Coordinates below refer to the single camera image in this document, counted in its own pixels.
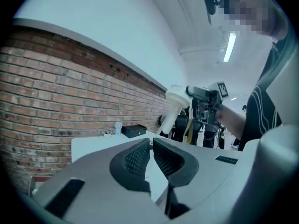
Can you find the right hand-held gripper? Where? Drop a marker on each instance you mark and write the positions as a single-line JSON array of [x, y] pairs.
[[210, 108]]

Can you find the long ceiling light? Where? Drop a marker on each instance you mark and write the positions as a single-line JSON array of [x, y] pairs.
[[230, 46]]

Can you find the white lidded paper cup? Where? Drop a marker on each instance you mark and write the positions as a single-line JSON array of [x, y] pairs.
[[175, 99]]

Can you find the person's right forearm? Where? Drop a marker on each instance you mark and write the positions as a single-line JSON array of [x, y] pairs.
[[231, 118]]

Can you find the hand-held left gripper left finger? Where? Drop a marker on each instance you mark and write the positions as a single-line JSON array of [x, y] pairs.
[[98, 183]]

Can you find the black frame chair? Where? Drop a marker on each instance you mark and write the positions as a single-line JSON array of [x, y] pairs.
[[181, 127]]

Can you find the person's head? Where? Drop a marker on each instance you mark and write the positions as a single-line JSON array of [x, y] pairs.
[[252, 8]]

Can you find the black head-mounted camera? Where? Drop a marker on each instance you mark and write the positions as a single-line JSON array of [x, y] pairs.
[[211, 2]]

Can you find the person's black t-shirt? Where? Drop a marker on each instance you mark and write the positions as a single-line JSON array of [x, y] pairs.
[[259, 111]]

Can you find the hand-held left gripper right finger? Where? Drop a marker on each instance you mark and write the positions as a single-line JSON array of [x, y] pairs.
[[198, 171]]

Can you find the black rectangular box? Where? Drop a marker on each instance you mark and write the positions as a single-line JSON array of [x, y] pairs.
[[134, 130]]

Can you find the small white fan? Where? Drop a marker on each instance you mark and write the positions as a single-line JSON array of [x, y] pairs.
[[118, 127]]

